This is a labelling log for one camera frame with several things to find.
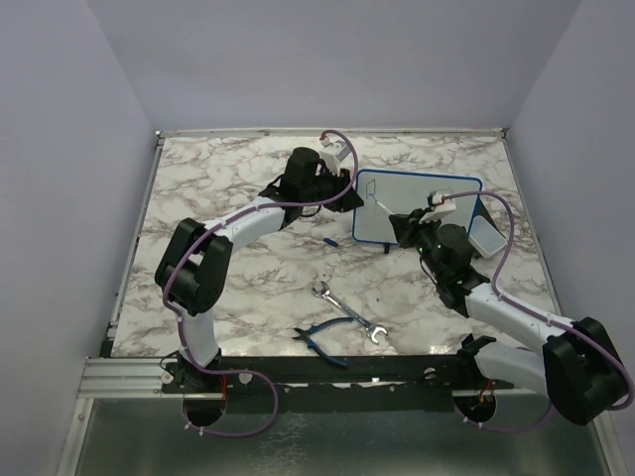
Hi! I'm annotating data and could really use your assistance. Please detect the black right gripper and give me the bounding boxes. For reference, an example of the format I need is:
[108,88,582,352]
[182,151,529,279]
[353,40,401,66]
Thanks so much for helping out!
[393,206,447,281]

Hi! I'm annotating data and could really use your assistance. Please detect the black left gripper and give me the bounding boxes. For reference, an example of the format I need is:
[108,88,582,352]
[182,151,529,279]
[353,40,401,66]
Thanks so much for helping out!
[301,165,364,213]

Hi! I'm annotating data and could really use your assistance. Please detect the blue white marker pen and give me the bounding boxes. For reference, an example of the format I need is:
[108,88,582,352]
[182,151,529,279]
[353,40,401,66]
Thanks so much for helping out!
[373,195,394,216]

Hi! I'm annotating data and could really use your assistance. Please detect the blue framed whiteboard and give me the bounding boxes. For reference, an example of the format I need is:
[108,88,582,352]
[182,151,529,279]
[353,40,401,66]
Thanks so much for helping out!
[352,169,483,245]

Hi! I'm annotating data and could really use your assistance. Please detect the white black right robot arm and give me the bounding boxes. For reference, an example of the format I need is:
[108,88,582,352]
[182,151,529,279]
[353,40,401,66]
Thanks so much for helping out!
[389,209,634,425]

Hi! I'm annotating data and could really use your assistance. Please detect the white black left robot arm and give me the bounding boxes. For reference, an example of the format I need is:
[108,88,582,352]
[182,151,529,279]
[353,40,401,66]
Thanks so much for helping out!
[155,147,363,392]

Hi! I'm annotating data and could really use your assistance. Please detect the white plastic box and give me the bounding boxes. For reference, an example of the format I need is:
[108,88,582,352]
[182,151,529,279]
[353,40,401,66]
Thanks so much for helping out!
[468,215,507,259]

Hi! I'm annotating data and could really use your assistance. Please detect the silver combination wrench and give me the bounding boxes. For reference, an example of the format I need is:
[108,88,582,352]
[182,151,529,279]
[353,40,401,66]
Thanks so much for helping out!
[312,282,388,345]

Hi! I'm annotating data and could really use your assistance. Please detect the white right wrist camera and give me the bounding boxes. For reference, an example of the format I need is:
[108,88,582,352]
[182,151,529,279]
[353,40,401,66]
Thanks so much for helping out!
[419,191,456,224]

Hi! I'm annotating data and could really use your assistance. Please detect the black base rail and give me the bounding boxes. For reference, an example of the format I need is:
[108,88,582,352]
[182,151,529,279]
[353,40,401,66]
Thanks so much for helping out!
[161,350,487,415]

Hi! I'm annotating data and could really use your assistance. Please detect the blue handled pliers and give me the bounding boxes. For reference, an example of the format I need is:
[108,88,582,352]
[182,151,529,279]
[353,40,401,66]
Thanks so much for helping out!
[291,316,355,369]

